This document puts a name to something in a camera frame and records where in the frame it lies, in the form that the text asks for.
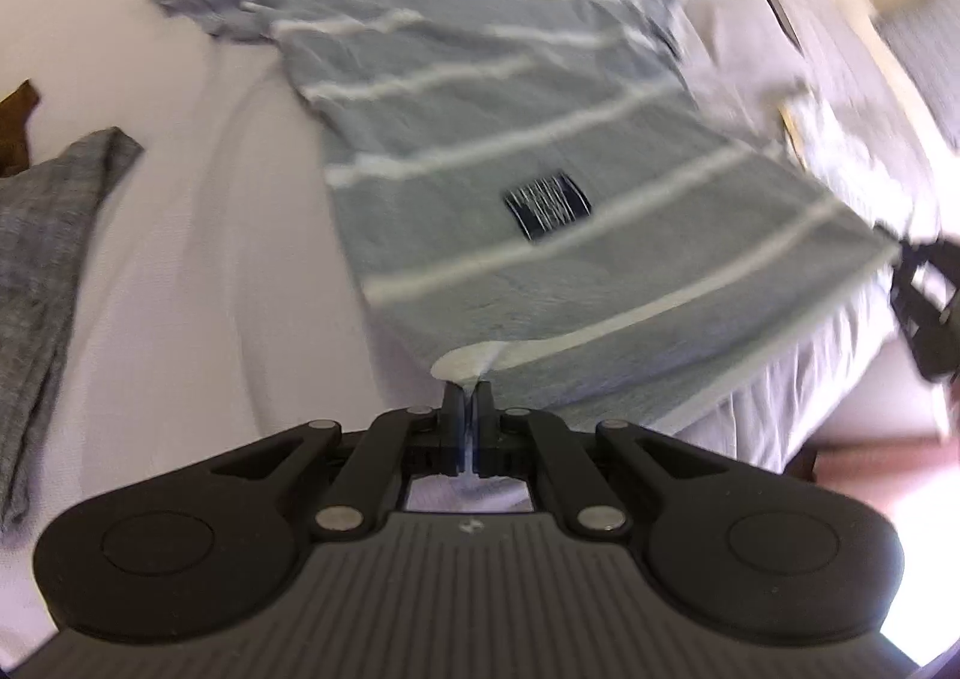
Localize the blue white-striped t-shirt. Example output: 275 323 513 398
146 0 901 436

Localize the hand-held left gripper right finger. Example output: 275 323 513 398
474 381 732 537

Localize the brown garment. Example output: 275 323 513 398
0 79 41 178

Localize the pale patterned cloth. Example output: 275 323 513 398
778 90 832 167

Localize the grey checked garment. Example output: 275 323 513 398
0 128 145 534

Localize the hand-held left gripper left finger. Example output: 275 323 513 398
212 383 467 541

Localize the bed with white sheet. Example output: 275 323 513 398
0 0 950 657

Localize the black flat device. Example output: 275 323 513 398
752 0 804 56

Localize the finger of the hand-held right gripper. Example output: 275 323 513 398
889 240 960 384

